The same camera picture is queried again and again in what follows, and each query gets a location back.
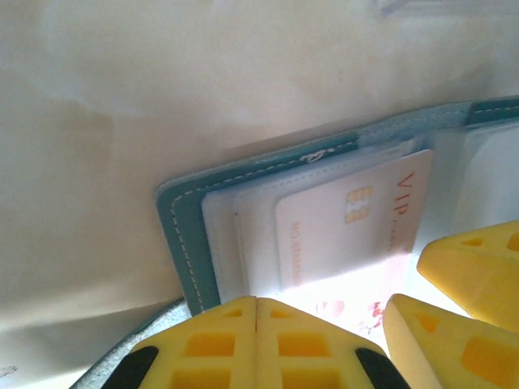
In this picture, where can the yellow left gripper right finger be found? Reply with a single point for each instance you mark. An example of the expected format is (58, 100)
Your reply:
(304, 348)

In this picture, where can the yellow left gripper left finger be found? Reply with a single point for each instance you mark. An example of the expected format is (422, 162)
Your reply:
(211, 348)

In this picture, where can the teal card holder wallet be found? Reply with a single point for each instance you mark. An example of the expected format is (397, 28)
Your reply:
(190, 243)

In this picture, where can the white VIP flower card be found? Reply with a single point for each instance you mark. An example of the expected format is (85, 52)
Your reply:
(344, 243)

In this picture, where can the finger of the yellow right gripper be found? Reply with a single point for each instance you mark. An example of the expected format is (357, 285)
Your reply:
(458, 356)
(474, 275)

